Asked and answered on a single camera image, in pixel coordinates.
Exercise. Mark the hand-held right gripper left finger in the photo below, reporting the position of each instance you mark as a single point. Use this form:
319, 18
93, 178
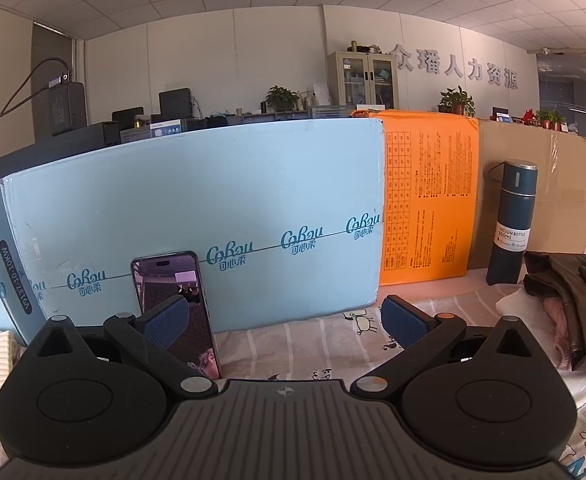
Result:
165, 322

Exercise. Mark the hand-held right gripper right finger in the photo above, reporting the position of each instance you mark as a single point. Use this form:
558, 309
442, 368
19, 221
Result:
403, 322

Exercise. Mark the smartphone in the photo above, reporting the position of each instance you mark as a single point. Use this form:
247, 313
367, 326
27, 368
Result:
173, 275

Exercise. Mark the cartoon printed striped bed sheet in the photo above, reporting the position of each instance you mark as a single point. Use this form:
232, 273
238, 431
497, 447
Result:
313, 345

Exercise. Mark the orange cardboard box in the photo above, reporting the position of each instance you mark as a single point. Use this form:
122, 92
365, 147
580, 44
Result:
433, 185

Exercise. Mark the light blue cardboard box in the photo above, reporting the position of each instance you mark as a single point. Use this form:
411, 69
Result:
198, 185

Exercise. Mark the pink garment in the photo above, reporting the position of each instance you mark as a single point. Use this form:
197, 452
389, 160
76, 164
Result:
555, 315

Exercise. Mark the dark blue vacuum bottle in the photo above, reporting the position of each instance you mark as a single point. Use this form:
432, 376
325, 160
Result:
510, 210

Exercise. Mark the black counter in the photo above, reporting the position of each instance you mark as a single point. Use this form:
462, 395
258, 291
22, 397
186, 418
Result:
48, 152

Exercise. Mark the white desk sign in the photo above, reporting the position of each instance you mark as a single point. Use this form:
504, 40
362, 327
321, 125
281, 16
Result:
165, 129

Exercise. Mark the small black monitor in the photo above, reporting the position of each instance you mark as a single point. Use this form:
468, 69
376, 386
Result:
128, 116

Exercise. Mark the brown cardboard box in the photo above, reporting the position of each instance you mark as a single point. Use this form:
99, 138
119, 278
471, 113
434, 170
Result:
563, 185

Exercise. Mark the black computer box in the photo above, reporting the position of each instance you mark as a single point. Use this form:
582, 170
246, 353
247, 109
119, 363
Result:
68, 107

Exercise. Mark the green plant in red pot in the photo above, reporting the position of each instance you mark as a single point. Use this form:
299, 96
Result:
457, 100

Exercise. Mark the beige glass door cabinet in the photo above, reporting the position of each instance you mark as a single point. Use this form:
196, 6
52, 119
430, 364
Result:
363, 77

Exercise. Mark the small green potted plant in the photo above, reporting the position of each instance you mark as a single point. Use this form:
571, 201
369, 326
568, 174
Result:
548, 117

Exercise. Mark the bushy green potted plant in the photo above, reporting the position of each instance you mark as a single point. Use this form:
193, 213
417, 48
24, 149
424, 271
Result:
280, 97

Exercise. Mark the grey wall lettering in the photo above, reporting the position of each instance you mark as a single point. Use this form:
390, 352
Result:
453, 67

